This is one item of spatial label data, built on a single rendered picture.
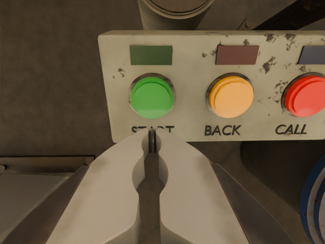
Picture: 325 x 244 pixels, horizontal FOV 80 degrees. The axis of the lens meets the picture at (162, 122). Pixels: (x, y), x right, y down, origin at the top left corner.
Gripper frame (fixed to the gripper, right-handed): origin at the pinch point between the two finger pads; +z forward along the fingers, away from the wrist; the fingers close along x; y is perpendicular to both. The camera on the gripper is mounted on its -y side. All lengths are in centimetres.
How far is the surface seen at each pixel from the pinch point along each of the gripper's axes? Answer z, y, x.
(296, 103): 5.9, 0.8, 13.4
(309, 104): 5.9, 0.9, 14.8
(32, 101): 62, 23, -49
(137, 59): 6.7, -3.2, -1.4
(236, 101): 5.9, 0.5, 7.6
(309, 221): 15.1, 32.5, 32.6
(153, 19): 21.8, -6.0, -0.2
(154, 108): 5.8, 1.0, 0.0
